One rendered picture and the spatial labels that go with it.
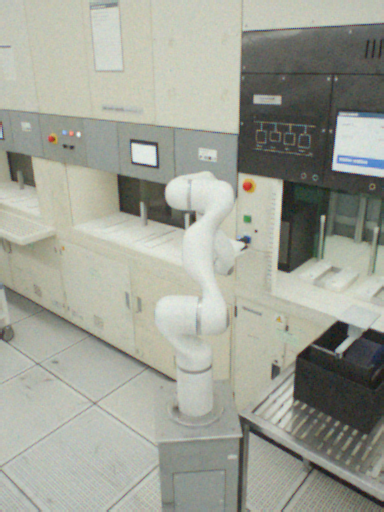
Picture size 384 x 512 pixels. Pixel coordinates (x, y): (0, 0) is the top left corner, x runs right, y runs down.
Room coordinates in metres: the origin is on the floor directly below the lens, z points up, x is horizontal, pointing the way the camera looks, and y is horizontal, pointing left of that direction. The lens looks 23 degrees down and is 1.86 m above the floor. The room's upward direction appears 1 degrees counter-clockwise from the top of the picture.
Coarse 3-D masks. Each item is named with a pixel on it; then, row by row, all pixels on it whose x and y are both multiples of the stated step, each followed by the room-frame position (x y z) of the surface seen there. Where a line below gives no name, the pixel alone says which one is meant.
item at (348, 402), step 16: (304, 352) 1.32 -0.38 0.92; (304, 368) 1.25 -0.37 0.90; (320, 368) 1.22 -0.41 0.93; (304, 384) 1.25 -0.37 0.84; (320, 384) 1.21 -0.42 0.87; (336, 384) 1.18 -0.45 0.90; (352, 384) 1.14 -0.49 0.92; (304, 400) 1.24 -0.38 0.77; (320, 400) 1.21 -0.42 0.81; (336, 400) 1.17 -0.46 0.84; (352, 400) 1.14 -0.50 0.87; (368, 400) 1.10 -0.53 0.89; (336, 416) 1.17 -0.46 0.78; (352, 416) 1.13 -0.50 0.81; (368, 416) 1.10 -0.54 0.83; (368, 432) 1.10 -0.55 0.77
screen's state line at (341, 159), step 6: (342, 156) 1.67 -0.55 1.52; (348, 156) 1.66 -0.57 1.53; (336, 162) 1.68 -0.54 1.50; (342, 162) 1.67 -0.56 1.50; (348, 162) 1.65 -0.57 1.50; (354, 162) 1.64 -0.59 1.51; (360, 162) 1.63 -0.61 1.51; (366, 162) 1.61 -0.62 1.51; (372, 162) 1.60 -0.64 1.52; (378, 162) 1.59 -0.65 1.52; (378, 168) 1.58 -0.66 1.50
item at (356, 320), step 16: (336, 320) 1.41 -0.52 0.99; (352, 320) 1.26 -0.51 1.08; (368, 320) 1.25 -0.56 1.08; (320, 336) 1.32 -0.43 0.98; (336, 336) 1.42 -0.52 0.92; (352, 336) 1.28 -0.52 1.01; (368, 336) 1.35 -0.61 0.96; (320, 352) 1.25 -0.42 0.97; (336, 352) 1.20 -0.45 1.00; (336, 368) 1.21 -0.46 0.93; (352, 368) 1.18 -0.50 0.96; (368, 368) 1.14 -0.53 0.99; (368, 384) 1.15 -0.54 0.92
